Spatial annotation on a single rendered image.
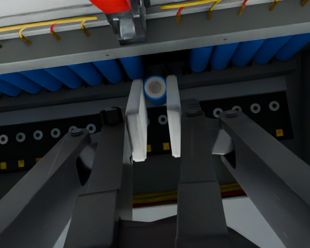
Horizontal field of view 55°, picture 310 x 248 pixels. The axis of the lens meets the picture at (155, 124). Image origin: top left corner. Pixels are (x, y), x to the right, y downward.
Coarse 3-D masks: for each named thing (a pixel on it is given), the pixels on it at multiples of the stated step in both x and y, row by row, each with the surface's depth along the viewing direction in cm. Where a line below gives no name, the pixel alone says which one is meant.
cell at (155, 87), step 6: (150, 78) 22; (156, 78) 22; (162, 78) 22; (144, 84) 22; (150, 84) 21; (156, 84) 21; (162, 84) 22; (144, 90) 22; (150, 90) 22; (156, 90) 21; (162, 90) 22; (150, 96) 22; (156, 96) 22; (162, 96) 22; (156, 102) 24; (162, 102) 25
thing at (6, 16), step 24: (0, 0) 17; (24, 0) 17; (48, 0) 18; (72, 0) 18; (168, 0) 19; (0, 24) 20; (192, 96) 33; (216, 96) 33; (240, 96) 33; (0, 120) 34; (24, 120) 34; (48, 120) 34
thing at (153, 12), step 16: (192, 0) 19; (224, 0) 19; (240, 0) 19; (256, 0) 19; (272, 0) 19; (80, 16) 20; (160, 16) 20; (0, 32) 20; (16, 32) 20; (32, 32) 20; (48, 32) 20
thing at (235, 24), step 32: (288, 0) 20; (64, 32) 20; (96, 32) 20; (160, 32) 20; (192, 32) 20; (224, 32) 20; (256, 32) 20; (288, 32) 21; (0, 64) 20; (32, 64) 21; (64, 64) 22
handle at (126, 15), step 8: (96, 0) 10; (104, 0) 10; (112, 0) 11; (120, 0) 11; (128, 0) 12; (104, 8) 12; (112, 8) 12; (120, 8) 12; (128, 8) 13; (120, 16) 16; (128, 16) 16; (120, 24) 16; (128, 24) 16; (128, 32) 16
